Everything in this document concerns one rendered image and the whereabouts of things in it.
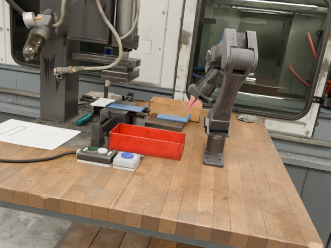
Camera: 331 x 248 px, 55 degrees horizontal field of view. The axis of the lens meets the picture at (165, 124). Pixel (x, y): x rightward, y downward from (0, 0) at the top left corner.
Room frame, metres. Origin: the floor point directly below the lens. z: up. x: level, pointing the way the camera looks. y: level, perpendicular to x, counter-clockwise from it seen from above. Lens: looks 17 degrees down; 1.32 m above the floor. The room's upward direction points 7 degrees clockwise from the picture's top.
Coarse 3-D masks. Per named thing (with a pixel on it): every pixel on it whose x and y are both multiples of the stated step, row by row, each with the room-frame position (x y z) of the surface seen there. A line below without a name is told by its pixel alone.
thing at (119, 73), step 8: (72, 56) 1.25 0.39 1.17; (80, 56) 1.25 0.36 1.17; (88, 56) 1.25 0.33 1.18; (96, 56) 1.24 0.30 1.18; (104, 56) 1.27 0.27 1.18; (112, 56) 1.31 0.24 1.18; (128, 56) 1.26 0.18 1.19; (120, 64) 1.23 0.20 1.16; (128, 64) 1.23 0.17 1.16; (136, 64) 1.24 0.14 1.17; (104, 72) 1.17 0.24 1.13; (112, 72) 1.17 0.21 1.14; (120, 72) 1.16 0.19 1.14; (128, 72) 1.18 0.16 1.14; (136, 72) 1.29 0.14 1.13; (112, 80) 1.17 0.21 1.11; (120, 80) 1.16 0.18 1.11; (128, 80) 1.17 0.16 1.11
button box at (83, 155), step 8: (72, 152) 0.91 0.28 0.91; (80, 152) 0.88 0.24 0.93; (88, 152) 0.89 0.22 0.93; (96, 152) 0.90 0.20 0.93; (112, 152) 0.91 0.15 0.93; (0, 160) 0.82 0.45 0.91; (8, 160) 0.82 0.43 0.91; (16, 160) 0.82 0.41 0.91; (24, 160) 0.83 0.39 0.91; (32, 160) 0.84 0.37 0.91; (40, 160) 0.85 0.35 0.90; (80, 160) 0.88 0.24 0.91; (88, 160) 0.88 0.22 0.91; (96, 160) 0.87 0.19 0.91; (104, 160) 0.87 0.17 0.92; (112, 160) 0.89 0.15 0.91
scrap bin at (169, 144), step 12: (120, 132) 1.12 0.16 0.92; (132, 132) 1.11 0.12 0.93; (144, 132) 1.11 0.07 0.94; (156, 132) 1.10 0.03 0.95; (168, 132) 1.10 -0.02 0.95; (180, 132) 1.09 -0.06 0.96; (108, 144) 1.01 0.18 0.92; (120, 144) 1.00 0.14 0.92; (132, 144) 1.00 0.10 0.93; (144, 144) 0.99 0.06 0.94; (156, 144) 0.99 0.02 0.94; (168, 144) 0.98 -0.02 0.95; (180, 144) 0.98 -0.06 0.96; (156, 156) 0.98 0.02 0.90; (168, 156) 0.98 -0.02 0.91; (180, 156) 0.98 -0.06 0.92
